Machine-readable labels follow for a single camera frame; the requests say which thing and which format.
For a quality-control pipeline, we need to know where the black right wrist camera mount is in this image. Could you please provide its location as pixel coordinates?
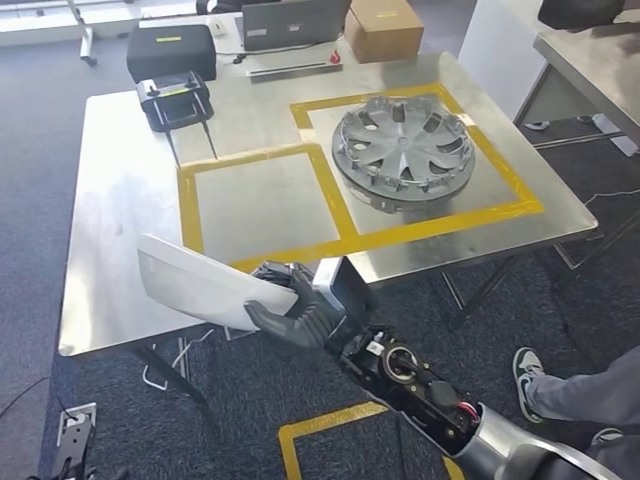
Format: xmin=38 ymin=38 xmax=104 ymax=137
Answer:
xmin=330 ymin=256 xmax=380 ymax=333

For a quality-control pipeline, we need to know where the white cloth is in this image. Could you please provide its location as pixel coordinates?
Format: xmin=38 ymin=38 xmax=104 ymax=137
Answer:
xmin=591 ymin=112 xmax=640 ymax=159

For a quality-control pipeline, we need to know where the steel workbench table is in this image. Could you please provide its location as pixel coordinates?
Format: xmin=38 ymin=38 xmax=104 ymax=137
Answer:
xmin=58 ymin=51 xmax=599 ymax=359

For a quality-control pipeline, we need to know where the yellow square floor tape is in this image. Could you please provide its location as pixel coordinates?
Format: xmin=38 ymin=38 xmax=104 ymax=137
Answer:
xmin=277 ymin=400 xmax=466 ymax=480

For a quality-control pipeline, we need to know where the black remote controller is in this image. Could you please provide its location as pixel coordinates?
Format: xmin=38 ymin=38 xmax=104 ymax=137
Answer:
xmin=136 ymin=70 xmax=220 ymax=170

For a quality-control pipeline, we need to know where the steel side table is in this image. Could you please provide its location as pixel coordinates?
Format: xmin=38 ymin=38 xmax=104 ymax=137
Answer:
xmin=515 ymin=9 xmax=640 ymax=150

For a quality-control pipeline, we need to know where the white floor cable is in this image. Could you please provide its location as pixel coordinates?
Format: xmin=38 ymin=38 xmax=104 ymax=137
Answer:
xmin=141 ymin=327 xmax=217 ymax=393

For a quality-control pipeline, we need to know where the cardboard box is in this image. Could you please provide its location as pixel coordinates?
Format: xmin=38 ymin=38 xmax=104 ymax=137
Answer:
xmin=343 ymin=0 xmax=426 ymax=66

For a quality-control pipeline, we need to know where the silver metal bar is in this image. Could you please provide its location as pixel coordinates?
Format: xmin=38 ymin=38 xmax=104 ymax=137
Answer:
xmin=245 ymin=60 xmax=345 ymax=85

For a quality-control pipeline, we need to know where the white stand leg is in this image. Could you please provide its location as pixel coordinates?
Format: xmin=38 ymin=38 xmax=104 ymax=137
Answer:
xmin=63 ymin=0 xmax=100 ymax=68

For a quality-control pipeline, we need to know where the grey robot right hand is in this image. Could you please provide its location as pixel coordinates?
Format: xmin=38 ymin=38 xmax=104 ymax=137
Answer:
xmin=243 ymin=261 xmax=347 ymax=351

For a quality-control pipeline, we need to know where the black carrying case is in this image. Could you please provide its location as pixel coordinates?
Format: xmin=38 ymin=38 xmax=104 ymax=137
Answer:
xmin=126 ymin=24 xmax=217 ymax=85

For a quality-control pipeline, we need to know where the steel floor socket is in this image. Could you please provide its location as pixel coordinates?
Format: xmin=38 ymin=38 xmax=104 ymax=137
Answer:
xmin=56 ymin=402 xmax=98 ymax=449

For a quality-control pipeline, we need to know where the grey wheel hubcap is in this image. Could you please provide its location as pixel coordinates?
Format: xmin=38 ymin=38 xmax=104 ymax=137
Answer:
xmin=331 ymin=94 xmax=476 ymax=215

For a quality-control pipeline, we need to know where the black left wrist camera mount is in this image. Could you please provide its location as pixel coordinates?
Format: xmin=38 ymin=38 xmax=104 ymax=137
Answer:
xmin=48 ymin=423 xmax=97 ymax=480

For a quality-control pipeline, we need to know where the white partition panel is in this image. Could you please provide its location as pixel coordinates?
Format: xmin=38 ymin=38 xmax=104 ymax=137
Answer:
xmin=457 ymin=0 xmax=551 ymax=122

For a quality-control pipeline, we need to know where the black bag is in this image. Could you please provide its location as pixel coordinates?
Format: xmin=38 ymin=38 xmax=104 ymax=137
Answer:
xmin=537 ymin=0 xmax=626 ymax=32

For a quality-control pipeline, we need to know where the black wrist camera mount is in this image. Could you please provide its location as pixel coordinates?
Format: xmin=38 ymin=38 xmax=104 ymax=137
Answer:
xmin=330 ymin=256 xmax=380 ymax=333
xmin=48 ymin=423 xmax=97 ymax=480

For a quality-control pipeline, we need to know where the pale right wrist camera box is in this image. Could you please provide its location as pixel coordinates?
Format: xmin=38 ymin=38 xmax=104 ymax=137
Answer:
xmin=312 ymin=258 xmax=347 ymax=314

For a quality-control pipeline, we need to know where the black floor cable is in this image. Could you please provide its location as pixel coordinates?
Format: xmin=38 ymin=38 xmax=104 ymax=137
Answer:
xmin=0 ymin=375 xmax=76 ymax=423

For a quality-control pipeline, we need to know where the white desk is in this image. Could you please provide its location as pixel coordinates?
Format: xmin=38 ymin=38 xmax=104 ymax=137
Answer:
xmin=138 ymin=9 xmax=362 ymax=86

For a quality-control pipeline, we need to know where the person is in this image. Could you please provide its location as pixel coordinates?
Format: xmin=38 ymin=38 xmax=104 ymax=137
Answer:
xmin=512 ymin=344 xmax=640 ymax=465

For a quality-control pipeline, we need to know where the grey laptop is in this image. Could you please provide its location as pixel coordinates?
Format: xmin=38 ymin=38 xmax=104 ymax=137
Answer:
xmin=235 ymin=0 xmax=353 ymax=54

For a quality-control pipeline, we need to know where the black laptop cable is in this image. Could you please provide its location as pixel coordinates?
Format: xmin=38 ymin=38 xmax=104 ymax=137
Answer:
xmin=214 ymin=40 xmax=324 ymax=66

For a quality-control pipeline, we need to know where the white plastic shell part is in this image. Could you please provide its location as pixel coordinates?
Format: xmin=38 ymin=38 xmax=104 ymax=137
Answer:
xmin=136 ymin=233 xmax=300 ymax=333

